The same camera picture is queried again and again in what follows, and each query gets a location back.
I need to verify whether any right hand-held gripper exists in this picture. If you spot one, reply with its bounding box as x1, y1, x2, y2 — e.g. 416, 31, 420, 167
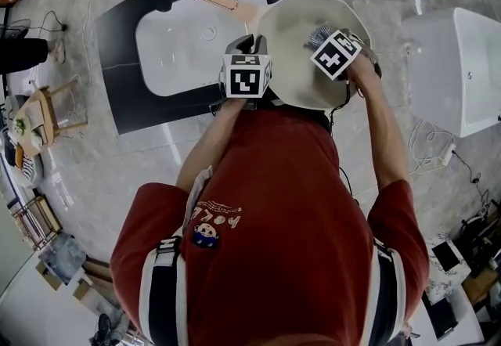
309, 29, 364, 82

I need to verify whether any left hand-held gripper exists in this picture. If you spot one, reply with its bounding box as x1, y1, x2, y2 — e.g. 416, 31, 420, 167
221, 34, 274, 100

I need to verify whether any grey scrubbing cloth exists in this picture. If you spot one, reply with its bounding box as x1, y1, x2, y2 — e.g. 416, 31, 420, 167
303, 20, 334, 51

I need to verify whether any cream round basin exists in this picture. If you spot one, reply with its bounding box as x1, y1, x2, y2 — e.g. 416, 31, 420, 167
185, 0, 384, 110

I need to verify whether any person's left forearm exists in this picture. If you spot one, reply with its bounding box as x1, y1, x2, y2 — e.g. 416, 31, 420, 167
175, 98, 248, 192

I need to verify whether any person's right forearm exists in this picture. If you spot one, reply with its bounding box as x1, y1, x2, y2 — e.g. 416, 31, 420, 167
345, 45, 415, 192

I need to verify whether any white sink basin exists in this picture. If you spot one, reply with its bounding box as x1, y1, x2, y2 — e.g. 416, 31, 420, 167
135, 0, 270, 98

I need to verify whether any white bathtub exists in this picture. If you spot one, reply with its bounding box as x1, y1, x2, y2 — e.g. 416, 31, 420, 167
400, 6, 501, 139

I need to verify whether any person's red shirt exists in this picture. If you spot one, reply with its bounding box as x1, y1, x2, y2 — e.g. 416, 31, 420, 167
109, 107, 431, 346

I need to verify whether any wooden coffee table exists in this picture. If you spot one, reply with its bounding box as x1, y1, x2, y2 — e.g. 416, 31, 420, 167
13, 80, 90, 159

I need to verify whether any black tablet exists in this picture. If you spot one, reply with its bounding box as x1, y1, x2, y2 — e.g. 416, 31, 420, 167
421, 296, 460, 342
431, 240, 462, 272

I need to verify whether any black equipment stand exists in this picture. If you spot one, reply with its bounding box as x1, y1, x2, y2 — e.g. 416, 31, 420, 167
460, 199, 501, 298

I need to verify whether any marble pattern table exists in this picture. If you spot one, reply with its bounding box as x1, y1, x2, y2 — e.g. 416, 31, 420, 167
424, 232, 474, 307

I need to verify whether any wooden shelf rack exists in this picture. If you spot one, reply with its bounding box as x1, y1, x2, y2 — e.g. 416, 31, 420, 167
9, 195, 64, 250

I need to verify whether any plastic wrapped panel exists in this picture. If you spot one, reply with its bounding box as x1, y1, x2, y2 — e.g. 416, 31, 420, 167
37, 232, 88, 286

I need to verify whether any black office chair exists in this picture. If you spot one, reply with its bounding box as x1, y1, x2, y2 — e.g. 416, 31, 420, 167
92, 312, 131, 346

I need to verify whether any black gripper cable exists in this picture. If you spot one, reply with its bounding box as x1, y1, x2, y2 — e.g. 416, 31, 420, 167
327, 81, 354, 131

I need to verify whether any white power strip cable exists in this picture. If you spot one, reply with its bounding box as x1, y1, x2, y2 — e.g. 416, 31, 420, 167
408, 118, 458, 176

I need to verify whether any white lanyard strap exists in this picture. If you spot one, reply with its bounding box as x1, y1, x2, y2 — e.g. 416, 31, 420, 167
182, 165, 215, 229

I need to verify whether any black floor cable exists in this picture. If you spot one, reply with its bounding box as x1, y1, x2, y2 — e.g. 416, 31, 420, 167
451, 148, 492, 207
7, 9, 68, 40

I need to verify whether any black white shoulder strap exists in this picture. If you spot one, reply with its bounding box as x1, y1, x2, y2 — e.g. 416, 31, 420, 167
139, 236, 189, 346
366, 238, 407, 346

